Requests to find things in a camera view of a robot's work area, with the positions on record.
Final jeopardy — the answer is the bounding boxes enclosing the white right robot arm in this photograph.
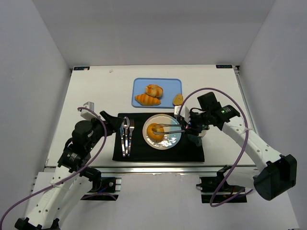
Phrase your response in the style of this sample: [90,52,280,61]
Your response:
[174,88,297,206]

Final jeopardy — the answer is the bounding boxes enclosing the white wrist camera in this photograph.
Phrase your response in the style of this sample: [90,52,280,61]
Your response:
[174,105,190,123]
[78,102,95,121]

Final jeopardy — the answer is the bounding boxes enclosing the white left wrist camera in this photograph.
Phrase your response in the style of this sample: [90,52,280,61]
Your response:
[78,102,95,121]

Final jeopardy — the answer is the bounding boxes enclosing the steel serving tongs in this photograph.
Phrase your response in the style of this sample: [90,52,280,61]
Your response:
[152,124,185,135]

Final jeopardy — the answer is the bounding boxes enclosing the black cloth placemat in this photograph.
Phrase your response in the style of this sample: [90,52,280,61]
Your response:
[112,113,205,162]

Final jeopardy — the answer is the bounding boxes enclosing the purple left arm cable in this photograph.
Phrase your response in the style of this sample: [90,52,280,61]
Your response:
[0,107,107,222]

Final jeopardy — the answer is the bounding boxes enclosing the steel table knife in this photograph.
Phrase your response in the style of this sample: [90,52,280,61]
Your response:
[120,127,126,157]

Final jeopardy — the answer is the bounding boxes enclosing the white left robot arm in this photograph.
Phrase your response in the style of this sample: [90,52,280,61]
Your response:
[14,107,123,230]

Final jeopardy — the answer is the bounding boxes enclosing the aluminium frame rail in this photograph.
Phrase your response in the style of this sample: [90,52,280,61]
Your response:
[35,165,273,179]

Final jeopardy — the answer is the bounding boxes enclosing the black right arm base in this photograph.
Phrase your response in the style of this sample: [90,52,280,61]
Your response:
[196,177,247,204]

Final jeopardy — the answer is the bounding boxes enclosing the dark corner label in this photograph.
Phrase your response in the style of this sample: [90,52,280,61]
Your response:
[215,64,233,69]
[73,66,90,71]

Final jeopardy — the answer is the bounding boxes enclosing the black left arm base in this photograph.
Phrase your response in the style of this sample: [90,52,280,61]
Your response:
[81,177,122,201]

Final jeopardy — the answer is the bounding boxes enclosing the striped orange croissant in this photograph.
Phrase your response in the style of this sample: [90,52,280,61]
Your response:
[134,93,161,106]

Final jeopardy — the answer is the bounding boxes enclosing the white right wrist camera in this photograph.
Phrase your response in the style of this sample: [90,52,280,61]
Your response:
[174,105,190,123]

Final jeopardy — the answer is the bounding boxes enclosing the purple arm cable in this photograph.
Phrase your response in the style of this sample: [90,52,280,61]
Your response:
[0,107,107,222]
[178,88,254,207]

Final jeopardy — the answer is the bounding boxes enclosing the orange bagel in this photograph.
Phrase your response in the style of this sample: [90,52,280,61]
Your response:
[147,123,164,142]

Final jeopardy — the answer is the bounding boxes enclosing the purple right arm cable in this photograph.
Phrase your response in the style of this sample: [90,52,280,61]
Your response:
[178,88,254,207]

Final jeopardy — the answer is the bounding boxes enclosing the blue plastic tray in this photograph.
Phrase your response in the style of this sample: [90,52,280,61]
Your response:
[131,78,182,108]

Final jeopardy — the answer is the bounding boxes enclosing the teal ceramic mug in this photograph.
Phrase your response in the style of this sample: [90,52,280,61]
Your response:
[187,130,207,147]

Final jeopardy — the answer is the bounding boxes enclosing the round golden bread roll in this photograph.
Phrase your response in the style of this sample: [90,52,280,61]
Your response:
[145,84,164,98]

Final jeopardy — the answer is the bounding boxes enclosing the steel fork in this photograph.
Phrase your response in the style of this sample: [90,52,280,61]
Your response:
[128,119,135,157]

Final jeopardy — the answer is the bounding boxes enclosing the cream and blue plate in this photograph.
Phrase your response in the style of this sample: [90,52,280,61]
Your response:
[142,114,181,150]

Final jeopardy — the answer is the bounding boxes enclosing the dark left corner label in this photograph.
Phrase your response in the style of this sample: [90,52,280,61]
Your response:
[73,66,90,71]

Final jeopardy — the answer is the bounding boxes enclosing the steel spoon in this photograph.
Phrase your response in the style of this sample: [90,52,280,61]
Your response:
[123,116,130,157]

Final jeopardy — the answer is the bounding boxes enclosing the dark right corner label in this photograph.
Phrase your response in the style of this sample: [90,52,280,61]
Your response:
[215,64,233,69]

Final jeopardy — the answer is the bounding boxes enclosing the brown bread slice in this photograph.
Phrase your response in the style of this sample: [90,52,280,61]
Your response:
[173,93,184,106]

